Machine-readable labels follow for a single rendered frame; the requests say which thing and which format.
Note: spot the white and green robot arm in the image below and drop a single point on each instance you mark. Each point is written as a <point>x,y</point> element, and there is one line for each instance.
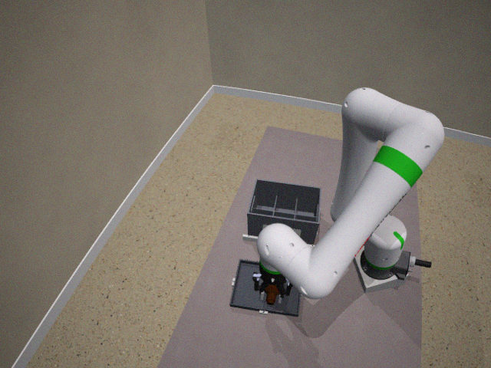
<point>369,190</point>

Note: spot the brown bottle with green label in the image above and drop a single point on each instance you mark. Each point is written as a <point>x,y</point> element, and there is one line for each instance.
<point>272,292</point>

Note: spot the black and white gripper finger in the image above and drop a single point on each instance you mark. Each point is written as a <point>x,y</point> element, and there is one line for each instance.
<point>261,288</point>
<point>284,291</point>

